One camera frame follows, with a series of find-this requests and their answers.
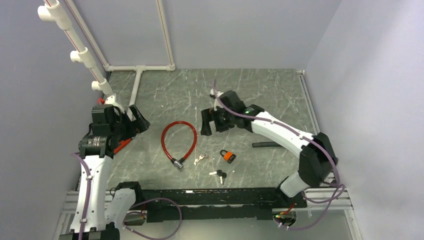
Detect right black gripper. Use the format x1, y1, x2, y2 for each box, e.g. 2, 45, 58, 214
200, 105, 235, 136

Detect red cable lock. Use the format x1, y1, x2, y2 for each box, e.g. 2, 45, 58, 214
160, 120, 198, 171

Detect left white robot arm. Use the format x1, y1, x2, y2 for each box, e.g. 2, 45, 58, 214
59, 95, 150, 240

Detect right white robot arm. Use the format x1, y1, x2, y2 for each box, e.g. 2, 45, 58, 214
200, 89, 338, 208

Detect orange padlock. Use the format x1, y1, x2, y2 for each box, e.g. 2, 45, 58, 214
219, 149, 237, 164

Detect black-headed keys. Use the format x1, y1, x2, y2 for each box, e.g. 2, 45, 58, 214
209, 169, 227, 185

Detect red-handled adjustable wrench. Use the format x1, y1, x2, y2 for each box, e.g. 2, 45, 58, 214
114, 138, 133, 154

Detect black rubber hose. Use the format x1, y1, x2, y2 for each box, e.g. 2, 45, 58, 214
252, 141, 284, 149

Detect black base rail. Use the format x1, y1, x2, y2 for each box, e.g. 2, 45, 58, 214
114, 181, 307, 223

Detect white PVC pipe frame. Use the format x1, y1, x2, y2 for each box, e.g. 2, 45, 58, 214
37, 0, 176, 105

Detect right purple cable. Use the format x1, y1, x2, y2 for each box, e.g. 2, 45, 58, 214
211, 79, 346, 231

